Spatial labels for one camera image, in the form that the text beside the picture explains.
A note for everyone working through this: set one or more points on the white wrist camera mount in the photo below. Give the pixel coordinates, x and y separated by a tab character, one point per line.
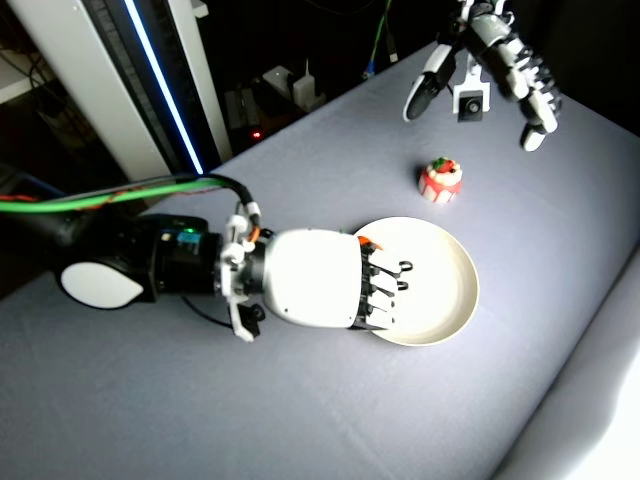
471	102

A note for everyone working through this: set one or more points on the cream round plate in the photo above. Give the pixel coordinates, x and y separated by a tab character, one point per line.
440	305

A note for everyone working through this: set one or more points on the white column with blue light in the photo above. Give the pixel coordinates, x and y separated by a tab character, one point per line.
95	85

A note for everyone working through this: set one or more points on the white square plug box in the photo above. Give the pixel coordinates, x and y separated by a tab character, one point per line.
277	79

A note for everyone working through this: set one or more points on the toy strawberry cake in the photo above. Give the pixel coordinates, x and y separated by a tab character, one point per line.
440	182

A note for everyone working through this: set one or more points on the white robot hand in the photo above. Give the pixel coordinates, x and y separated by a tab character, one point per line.
310	275
495	37

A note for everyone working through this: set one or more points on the orange toy pumpkin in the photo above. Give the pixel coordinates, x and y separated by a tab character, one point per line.
371	243

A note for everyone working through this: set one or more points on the grey table cloth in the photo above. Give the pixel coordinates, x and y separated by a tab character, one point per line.
300	400

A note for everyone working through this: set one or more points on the white power adapter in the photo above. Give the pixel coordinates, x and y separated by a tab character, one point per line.
304	90

